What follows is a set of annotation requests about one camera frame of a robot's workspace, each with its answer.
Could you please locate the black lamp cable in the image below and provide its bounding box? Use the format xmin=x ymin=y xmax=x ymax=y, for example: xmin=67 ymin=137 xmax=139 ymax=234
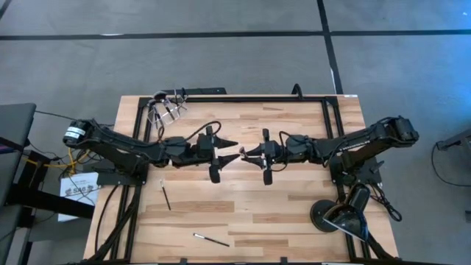
xmin=369 ymin=180 xmax=403 ymax=223

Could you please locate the grey padded chair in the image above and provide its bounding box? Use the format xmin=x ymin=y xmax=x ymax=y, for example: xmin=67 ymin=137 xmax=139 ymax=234
xmin=0 ymin=102 xmax=38 ymax=265

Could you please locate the black left wrist camera cable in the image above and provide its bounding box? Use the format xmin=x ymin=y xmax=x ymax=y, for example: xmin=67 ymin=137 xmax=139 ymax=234
xmin=182 ymin=120 xmax=222 ymax=144

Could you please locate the yellow cable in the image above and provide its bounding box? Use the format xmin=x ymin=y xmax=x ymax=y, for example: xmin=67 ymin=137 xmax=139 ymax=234
xmin=25 ymin=146 xmax=91 ymax=177

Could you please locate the black power strip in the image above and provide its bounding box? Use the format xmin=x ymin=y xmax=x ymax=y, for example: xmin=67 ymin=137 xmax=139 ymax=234
xmin=160 ymin=87 xmax=228 ymax=96

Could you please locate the black aluminium table frame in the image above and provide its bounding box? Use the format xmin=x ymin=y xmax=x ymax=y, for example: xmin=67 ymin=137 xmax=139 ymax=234
xmin=82 ymin=93 xmax=402 ymax=265

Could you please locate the black floor cable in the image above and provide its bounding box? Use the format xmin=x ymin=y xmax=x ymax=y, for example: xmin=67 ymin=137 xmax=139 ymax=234
xmin=35 ymin=109 xmax=116 ymax=128
xmin=430 ymin=141 xmax=471 ymax=188

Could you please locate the black desk lamp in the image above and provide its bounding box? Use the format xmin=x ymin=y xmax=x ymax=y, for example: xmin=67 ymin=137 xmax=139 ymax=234
xmin=309 ymin=183 xmax=372 ymax=243

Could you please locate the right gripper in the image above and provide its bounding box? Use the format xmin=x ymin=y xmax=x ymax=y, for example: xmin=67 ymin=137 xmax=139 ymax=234
xmin=241 ymin=128 xmax=288 ymax=186

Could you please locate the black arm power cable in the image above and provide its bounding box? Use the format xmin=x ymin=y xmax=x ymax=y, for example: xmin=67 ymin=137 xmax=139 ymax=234
xmin=93 ymin=183 xmax=124 ymax=258

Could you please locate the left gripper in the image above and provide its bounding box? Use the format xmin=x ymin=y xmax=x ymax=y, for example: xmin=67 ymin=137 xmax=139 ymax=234
xmin=194 ymin=126 xmax=241 ymax=184

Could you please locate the grey stand leg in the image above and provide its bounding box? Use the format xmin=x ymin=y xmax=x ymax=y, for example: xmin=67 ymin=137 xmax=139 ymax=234
xmin=435 ymin=127 xmax=471 ymax=152

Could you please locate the black metal stand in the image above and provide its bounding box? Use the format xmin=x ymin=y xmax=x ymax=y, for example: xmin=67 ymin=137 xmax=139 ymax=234
xmin=6 ymin=145 xmax=96 ymax=229

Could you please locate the clear plastic container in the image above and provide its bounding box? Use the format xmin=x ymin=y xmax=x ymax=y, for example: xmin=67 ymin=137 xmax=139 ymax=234
xmin=146 ymin=89 xmax=188 ymax=127

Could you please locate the white printed paper sheet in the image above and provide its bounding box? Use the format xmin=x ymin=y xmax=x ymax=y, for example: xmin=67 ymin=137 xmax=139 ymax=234
xmin=57 ymin=171 xmax=101 ymax=223

